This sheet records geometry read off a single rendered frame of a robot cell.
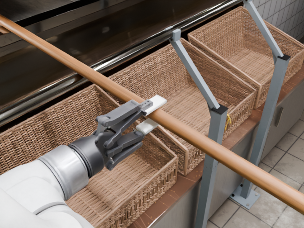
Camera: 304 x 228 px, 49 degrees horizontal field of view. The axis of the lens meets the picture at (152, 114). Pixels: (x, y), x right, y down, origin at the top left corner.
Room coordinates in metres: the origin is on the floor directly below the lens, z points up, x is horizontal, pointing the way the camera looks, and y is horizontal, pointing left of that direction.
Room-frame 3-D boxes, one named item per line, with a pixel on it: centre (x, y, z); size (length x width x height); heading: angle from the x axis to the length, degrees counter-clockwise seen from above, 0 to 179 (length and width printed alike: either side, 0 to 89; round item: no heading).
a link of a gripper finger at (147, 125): (0.57, 0.00, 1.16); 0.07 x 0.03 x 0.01; 136
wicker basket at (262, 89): (1.70, -0.55, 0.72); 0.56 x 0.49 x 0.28; 137
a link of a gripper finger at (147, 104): (0.55, 0.02, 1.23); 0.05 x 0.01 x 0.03; 136
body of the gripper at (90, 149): (0.46, 0.11, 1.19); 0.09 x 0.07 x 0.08; 136
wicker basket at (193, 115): (1.26, -0.15, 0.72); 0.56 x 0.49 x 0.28; 138
